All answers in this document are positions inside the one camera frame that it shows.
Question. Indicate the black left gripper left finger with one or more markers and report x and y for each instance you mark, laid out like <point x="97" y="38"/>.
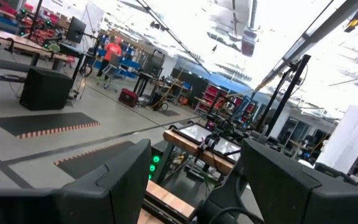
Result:
<point x="73" y="205"/>

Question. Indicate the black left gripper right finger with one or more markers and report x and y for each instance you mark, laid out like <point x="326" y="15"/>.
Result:
<point x="291" y="199"/>

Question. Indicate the reflective black tray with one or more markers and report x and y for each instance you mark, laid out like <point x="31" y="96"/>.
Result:
<point x="227" y="147"/>
<point x="196" y="132"/>

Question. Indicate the black mat with orange stripes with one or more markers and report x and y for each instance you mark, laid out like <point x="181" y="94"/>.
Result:
<point x="98" y="158"/>
<point x="42" y="124"/>

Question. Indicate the white pillar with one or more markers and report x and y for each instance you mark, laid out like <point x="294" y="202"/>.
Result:
<point x="348" y="137"/>

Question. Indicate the black-legged wooden workstation table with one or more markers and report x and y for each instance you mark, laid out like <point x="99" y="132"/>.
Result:
<point x="191" y="148"/>

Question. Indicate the black cabinet box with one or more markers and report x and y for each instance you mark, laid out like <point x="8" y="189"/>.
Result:
<point x="45" y="90"/>

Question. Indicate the red tool bag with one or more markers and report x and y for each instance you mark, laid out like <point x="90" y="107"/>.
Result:
<point x="127" y="97"/>

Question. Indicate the red storage racks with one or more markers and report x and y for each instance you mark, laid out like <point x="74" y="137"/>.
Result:
<point x="213" y="95"/>

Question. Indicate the grey office chair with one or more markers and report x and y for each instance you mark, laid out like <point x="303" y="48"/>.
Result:
<point x="111" y="70"/>

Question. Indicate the small black table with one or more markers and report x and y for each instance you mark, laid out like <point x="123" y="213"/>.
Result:
<point x="144" y="79"/>

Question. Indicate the blue shelving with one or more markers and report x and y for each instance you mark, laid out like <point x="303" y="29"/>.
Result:
<point x="129" y="63"/>

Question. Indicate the person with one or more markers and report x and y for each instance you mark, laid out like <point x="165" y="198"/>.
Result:
<point x="112" y="51"/>

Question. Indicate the hanging ceiling unit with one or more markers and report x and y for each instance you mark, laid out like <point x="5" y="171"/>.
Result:
<point x="249" y="42"/>

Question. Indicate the long wooden workbench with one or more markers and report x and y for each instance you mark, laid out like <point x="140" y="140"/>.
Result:
<point x="20" y="45"/>

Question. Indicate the black computer monitor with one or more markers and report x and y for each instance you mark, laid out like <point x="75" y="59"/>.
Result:
<point x="75" y="29"/>

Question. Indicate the yellow hanging lamp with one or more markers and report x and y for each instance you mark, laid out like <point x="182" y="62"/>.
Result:
<point x="354" y="20"/>

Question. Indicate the black aluminium table frame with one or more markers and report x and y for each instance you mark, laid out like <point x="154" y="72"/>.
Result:
<point x="166" y="212"/>

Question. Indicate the black upright frame posts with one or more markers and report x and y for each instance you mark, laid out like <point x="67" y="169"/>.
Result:
<point x="286" y="93"/>

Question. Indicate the grey overhead frame beam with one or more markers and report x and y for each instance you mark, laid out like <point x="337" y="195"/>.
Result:
<point x="315" y="32"/>

